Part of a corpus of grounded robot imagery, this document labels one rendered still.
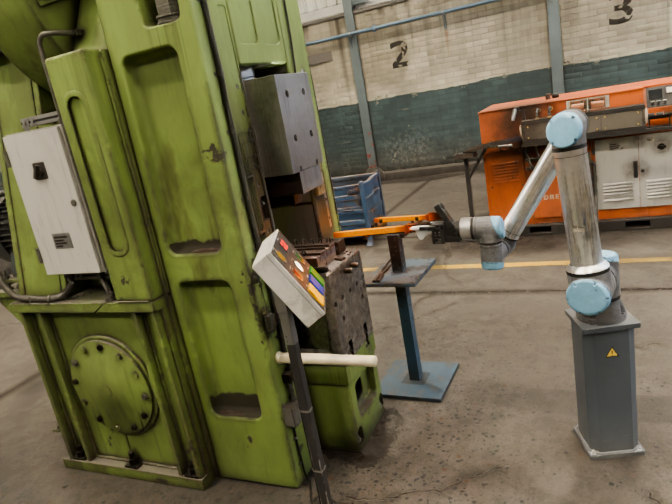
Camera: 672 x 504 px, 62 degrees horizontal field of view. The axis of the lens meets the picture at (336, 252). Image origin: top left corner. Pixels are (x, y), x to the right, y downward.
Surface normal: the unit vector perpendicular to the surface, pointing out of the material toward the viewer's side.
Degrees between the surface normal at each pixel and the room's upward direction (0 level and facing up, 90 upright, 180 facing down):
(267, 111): 90
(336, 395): 89
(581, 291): 95
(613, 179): 90
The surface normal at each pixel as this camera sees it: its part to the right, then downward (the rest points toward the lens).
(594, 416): -0.74, 0.30
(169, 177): -0.40, 0.29
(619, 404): -0.07, 0.28
